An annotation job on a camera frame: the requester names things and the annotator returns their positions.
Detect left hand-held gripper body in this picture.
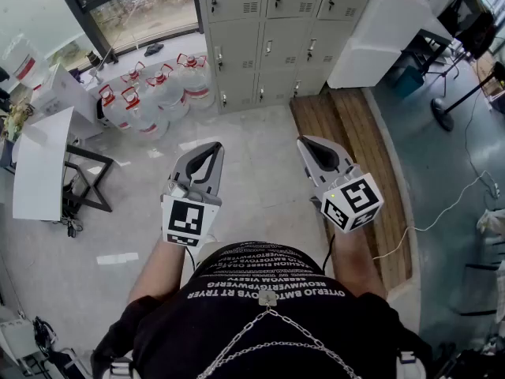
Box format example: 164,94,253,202
160,178,223,248

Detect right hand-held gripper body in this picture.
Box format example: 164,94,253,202
310,165,385,235

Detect white metal locker cabinet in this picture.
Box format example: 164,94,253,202
195,0,380,115

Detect person's left forearm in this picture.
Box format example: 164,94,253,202
127,235,187,304

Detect person's right forearm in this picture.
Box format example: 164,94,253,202
329,227,388,300

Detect wooden slat platform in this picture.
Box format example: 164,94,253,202
289,88,414,292

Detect blue bin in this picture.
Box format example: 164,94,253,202
395,65,426,99

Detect black standing fan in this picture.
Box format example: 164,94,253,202
430,70,505,133

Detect black printed t-shirt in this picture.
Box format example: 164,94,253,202
90,241,435,379

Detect white chest box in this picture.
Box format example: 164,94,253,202
326,0,432,90

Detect white plastic bag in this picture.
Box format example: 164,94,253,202
476,207,505,237

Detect white cardboard box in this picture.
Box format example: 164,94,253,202
30,62,104,140

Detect white table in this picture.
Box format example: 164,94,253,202
12,105,76,223

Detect clear container red label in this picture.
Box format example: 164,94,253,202
13,52,39,83

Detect clear water jug red handle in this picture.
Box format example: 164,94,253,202
175,52,212,111
145,63,191,122
119,61,147,91
97,84,132,131
120,85,170,141

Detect white floor cable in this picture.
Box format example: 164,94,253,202
372,169,500,261

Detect black metal table frame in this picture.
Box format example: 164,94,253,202
62,144,115,214

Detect silver chain necklace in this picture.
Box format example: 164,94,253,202
195,290,362,379

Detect white window cord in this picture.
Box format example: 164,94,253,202
94,0,157,83

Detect black window frame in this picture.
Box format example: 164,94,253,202
50,0,204,66

